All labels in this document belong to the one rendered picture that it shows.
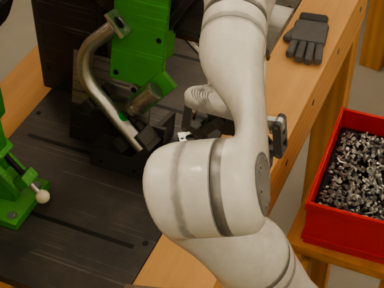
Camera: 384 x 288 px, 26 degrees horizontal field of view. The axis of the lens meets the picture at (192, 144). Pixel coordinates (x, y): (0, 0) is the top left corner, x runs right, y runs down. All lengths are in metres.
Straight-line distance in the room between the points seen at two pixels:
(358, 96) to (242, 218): 2.68
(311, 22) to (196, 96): 1.12
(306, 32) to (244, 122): 1.33
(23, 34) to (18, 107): 1.80
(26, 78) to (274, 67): 0.59
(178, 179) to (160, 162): 0.03
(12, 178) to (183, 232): 0.90
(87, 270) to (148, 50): 0.44
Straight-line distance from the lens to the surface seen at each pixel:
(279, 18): 1.76
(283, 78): 1.97
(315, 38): 2.07
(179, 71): 1.98
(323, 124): 2.62
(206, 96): 1.03
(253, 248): 0.89
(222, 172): 0.72
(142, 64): 1.65
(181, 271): 1.55
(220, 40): 0.85
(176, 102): 1.89
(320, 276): 2.24
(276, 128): 1.09
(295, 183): 2.99
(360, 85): 3.45
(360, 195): 1.75
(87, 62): 1.67
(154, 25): 1.61
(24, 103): 1.96
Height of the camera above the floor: 2.11
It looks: 43 degrees down
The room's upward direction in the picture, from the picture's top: straight up
